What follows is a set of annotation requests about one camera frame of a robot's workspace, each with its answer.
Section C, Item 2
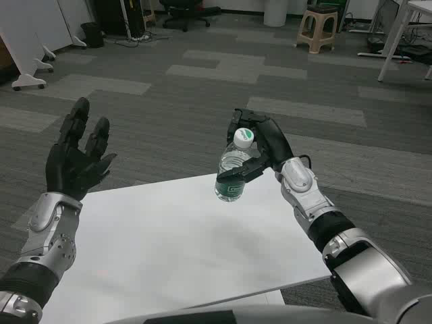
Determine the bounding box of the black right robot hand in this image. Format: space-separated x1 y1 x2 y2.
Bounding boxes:
216 108 296 184

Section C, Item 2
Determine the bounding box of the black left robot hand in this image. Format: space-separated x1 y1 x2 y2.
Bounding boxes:
45 97 118 201

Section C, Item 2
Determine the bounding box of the clear water bottle green label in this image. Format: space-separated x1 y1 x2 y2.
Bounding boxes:
214 128 256 203

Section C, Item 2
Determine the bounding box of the beige plastic stool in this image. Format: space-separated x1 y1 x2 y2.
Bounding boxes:
296 4 339 55

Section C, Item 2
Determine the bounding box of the white partition on casters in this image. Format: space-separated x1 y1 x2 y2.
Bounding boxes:
0 0 55 91
33 0 88 62

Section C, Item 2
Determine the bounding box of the white cylindrical bin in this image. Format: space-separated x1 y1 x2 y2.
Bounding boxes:
263 0 288 28

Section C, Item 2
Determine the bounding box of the black waste bin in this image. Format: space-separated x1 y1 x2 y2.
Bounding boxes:
80 22 105 49

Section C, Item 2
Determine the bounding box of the black office chair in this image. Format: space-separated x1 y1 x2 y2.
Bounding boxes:
158 0 222 33

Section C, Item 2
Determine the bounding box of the white upright pole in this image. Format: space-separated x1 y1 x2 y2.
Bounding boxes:
119 0 133 38

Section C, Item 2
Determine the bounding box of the black bag under desk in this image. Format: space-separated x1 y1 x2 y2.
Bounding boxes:
398 45 432 65

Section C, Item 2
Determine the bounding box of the silver robot chest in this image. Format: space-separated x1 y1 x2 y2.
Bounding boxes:
101 290 432 324

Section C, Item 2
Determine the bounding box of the white desk frame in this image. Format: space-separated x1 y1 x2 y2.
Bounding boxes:
357 0 432 82

